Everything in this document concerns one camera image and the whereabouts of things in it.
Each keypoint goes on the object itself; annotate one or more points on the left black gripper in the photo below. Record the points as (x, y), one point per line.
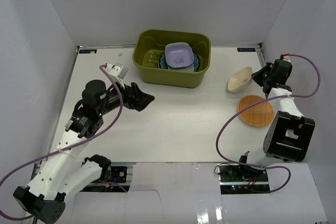
(134, 95)

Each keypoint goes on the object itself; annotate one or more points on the black rimmed beige plate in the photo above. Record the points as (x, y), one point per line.
(159, 62)

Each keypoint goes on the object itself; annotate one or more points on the cream square dish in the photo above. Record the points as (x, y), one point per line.
(240, 80)

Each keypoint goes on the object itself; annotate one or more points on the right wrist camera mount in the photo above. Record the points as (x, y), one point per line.
(285, 57)

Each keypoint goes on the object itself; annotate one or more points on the lavender square dish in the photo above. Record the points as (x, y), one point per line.
(178, 56)

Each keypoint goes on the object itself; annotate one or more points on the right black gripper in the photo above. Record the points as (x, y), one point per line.
(256, 76)

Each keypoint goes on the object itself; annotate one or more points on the orange woven round plate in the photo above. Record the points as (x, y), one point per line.
(259, 115)

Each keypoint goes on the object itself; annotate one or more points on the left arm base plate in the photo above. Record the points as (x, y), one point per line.
(114, 174)

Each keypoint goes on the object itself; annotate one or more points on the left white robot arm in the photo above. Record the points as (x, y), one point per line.
(46, 194)

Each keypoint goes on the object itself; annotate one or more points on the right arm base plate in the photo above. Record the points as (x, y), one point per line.
(235, 179)

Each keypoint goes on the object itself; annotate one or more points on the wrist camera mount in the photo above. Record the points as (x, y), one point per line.
(117, 73)
(285, 57)

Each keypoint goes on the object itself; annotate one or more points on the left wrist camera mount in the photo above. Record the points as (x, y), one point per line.
(117, 73)

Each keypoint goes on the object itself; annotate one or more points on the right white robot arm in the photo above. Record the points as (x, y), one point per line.
(290, 132)

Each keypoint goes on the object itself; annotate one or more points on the teal scalloped plate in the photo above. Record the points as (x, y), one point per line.
(194, 67)

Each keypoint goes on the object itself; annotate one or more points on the olive green plastic bin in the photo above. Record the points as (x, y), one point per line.
(151, 43)

